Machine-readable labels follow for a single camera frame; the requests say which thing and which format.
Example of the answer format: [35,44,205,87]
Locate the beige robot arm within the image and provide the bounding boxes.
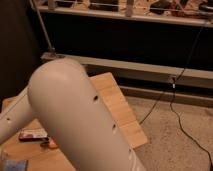
[0,58,146,171]

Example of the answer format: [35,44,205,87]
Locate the black power cable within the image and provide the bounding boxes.
[138,19,213,171]

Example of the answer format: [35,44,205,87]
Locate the wooden table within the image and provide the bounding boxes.
[0,71,149,171]

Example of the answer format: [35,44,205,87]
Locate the metal diagonal rod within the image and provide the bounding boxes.
[31,0,56,56]

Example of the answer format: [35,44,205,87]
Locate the orange carrot toy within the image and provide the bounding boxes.
[40,139,58,149]

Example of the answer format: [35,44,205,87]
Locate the dark rectangular snack box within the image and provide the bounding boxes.
[18,129,48,141]

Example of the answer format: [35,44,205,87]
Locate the cluttered upper shelf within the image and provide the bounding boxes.
[30,0,213,28]

